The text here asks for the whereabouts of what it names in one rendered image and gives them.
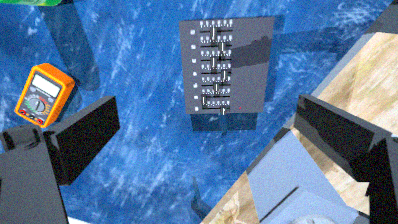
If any orange digital multimeter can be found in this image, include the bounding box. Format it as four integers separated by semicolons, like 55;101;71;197
15;63;75;128

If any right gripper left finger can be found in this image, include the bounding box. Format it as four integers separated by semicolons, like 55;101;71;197
0;96;120;224

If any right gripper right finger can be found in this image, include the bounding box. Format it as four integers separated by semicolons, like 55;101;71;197
293;94;398;224

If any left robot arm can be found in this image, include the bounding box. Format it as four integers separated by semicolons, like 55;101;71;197
289;214;336;224

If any grey lighting desk panel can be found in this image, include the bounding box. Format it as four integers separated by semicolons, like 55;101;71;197
179;17;275;114

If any green and yellow striped drink can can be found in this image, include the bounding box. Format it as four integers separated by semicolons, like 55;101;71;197
0;0;62;6

